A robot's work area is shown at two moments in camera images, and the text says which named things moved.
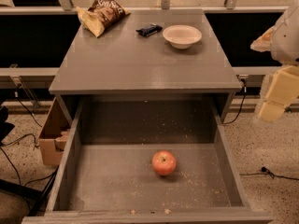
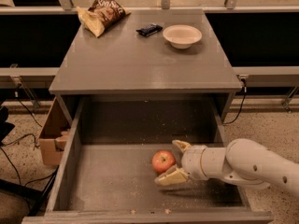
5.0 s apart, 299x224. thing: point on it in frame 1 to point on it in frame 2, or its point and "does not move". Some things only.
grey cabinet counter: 133,58 does not move
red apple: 163,162 does not move
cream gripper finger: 283,90 to 175,175
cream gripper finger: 263,43 to 181,146
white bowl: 181,36 does not move
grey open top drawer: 105,173 does not move
